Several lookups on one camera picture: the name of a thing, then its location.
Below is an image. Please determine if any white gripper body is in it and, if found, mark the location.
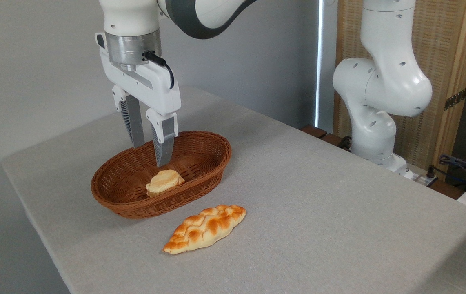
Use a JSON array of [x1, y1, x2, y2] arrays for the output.
[[95, 32, 182, 116]]

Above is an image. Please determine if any small pale bread roll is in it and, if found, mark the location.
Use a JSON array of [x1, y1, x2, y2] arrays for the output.
[[146, 169, 185, 198]]

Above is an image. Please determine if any bamboo folding screen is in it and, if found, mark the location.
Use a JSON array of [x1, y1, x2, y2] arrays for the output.
[[333, 0, 466, 181]]

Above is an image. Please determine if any brown oval wicker basket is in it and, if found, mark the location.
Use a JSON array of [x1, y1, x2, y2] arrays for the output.
[[91, 131, 232, 220]]

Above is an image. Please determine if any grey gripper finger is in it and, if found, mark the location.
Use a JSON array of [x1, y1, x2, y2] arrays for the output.
[[112, 85, 145, 149], [146, 108, 179, 168]]

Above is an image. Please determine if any braided golden bread loaf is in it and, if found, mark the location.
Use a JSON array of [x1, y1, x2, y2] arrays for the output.
[[162, 205, 246, 255]]

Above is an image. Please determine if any dark metal screen hinge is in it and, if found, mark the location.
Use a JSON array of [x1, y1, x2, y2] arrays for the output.
[[444, 87, 466, 111]]

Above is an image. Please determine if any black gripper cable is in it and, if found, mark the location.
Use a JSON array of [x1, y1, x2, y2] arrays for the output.
[[144, 51, 175, 90]]

